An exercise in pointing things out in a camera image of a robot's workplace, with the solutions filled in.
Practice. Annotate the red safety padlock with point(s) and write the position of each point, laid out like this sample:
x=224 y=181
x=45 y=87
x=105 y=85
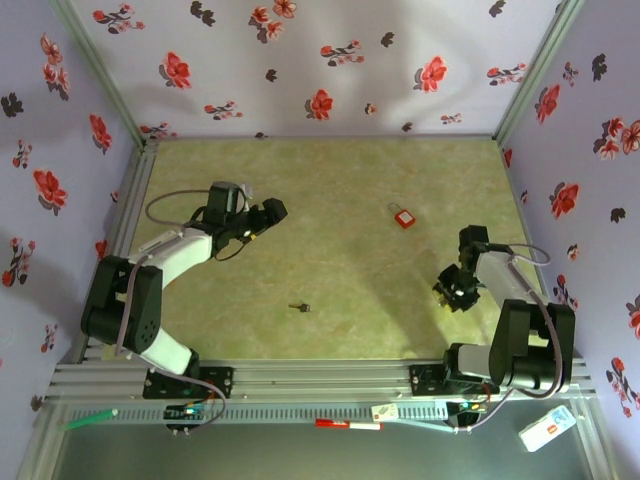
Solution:
x=405 y=220

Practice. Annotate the small metal key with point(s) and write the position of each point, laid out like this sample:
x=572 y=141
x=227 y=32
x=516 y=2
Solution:
x=301 y=307

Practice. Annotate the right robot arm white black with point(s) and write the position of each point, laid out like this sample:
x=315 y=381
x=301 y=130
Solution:
x=500 y=280

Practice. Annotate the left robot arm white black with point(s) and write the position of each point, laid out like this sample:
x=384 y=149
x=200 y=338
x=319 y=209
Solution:
x=185 y=250

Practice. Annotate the small circuit board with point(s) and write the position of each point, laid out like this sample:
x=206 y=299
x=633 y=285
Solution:
x=187 y=412
x=467 y=406

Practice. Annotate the small white red tag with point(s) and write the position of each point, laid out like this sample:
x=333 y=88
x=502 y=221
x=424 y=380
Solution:
x=384 y=411

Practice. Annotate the red and white marker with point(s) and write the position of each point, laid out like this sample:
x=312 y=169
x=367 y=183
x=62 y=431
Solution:
x=345 y=425

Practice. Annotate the white card box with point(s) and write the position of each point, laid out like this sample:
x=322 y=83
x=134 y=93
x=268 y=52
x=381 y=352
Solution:
x=547 y=429

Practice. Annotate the green marker pen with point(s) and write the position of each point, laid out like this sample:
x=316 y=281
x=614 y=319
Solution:
x=90 y=419

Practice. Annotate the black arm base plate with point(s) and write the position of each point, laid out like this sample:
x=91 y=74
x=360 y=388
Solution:
x=220 y=380
x=425 y=380

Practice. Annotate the aluminium side rail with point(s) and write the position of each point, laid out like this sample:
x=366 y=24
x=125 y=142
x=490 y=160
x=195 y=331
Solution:
x=129 y=197

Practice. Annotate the wide aluminium base rail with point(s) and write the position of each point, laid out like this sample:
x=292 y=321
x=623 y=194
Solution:
x=325 y=380

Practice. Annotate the aluminium corner post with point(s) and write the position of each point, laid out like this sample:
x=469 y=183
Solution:
x=539 y=65
x=101 y=65

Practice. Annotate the aluminium frame leg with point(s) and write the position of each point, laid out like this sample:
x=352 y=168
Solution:
x=42 y=440
x=595 y=440

